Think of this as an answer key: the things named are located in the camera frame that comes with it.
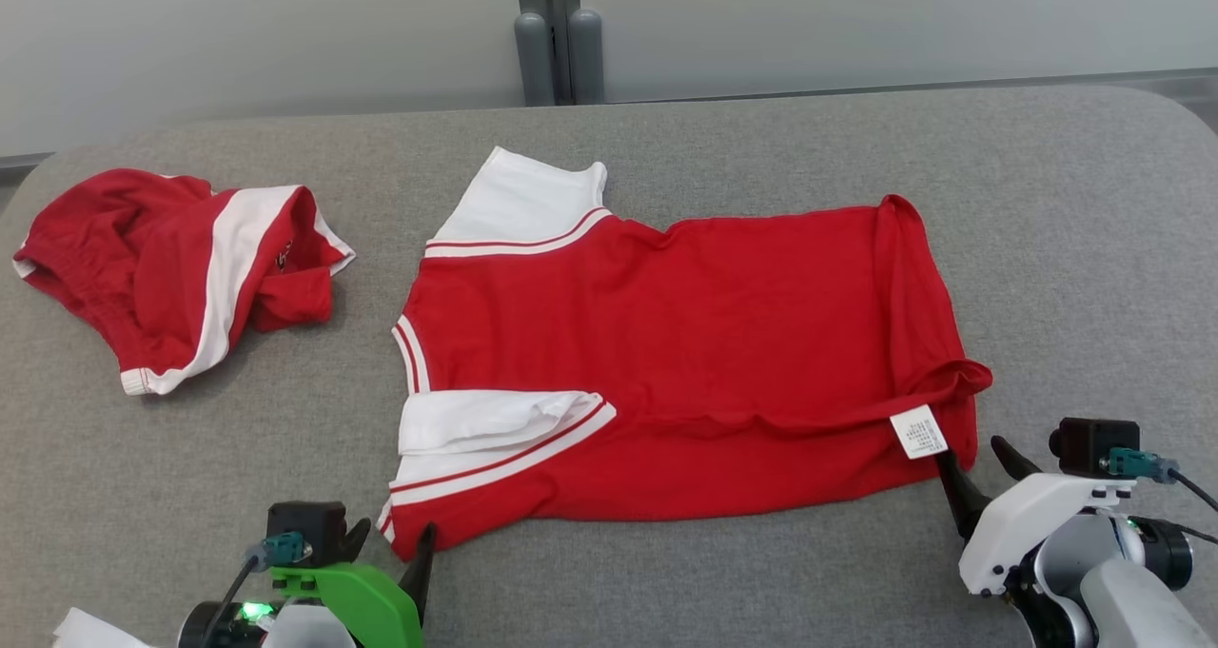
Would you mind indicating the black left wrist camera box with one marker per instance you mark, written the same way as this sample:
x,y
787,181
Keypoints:
x,y
314,520

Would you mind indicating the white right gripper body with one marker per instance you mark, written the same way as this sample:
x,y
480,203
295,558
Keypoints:
x,y
1018,524

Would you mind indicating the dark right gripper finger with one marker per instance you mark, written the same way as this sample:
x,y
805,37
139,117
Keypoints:
x,y
961,500
1014,465

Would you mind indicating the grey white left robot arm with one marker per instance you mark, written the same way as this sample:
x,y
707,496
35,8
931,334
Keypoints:
x,y
304,629

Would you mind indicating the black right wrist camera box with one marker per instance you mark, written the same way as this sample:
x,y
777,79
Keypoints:
x,y
1090,443

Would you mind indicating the red white sports shirt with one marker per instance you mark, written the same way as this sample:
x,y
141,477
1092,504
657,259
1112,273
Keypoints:
x,y
685,343

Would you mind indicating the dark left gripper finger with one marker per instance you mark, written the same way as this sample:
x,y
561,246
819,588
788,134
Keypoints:
x,y
355,539
421,572

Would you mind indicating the white crumpled cloth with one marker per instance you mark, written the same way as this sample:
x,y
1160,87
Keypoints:
x,y
90,631

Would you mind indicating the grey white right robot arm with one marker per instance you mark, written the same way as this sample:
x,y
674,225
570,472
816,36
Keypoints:
x,y
1123,600

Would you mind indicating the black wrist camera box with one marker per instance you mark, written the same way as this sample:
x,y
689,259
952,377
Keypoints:
x,y
1090,443
314,520

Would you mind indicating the grey cylindrical post foot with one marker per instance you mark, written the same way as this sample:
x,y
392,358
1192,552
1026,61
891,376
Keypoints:
x,y
535,58
585,58

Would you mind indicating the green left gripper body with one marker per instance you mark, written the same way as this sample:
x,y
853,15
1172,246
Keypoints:
x,y
371,605

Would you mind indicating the red white sports shorts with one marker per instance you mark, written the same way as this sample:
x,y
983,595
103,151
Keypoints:
x,y
114,258

